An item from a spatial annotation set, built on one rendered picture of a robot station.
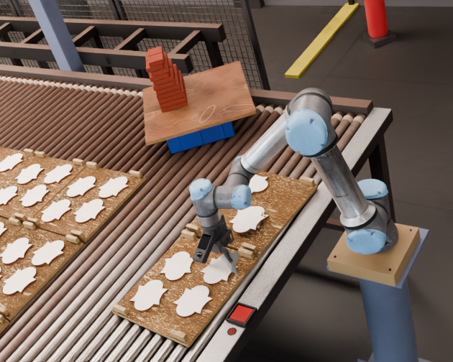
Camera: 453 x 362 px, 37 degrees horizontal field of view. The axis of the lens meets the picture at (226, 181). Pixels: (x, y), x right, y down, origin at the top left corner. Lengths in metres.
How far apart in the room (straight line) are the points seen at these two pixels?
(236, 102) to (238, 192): 0.97
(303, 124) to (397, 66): 3.29
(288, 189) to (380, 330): 0.62
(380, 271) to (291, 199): 0.50
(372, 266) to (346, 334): 1.05
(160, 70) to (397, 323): 1.46
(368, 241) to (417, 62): 3.15
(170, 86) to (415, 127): 1.90
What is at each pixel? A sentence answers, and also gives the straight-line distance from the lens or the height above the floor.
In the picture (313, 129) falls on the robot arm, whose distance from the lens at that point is 1.84.
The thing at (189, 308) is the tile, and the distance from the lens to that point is 2.26.
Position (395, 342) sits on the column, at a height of 0.46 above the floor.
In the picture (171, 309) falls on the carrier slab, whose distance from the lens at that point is 2.30.
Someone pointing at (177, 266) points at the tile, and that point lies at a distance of 2.42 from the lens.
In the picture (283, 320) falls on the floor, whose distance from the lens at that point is 3.38.
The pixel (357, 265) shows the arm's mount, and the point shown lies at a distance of 2.26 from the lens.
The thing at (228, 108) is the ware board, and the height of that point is 1.04.
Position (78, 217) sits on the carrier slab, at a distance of 2.85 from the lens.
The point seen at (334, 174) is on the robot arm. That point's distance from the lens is 1.95.
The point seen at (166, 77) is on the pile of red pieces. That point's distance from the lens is 3.04.
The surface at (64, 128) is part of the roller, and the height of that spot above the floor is 0.92.
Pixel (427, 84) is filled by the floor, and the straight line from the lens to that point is 4.84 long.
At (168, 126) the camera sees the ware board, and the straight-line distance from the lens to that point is 3.00.
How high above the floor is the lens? 2.55
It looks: 36 degrees down
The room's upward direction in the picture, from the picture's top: 18 degrees counter-clockwise
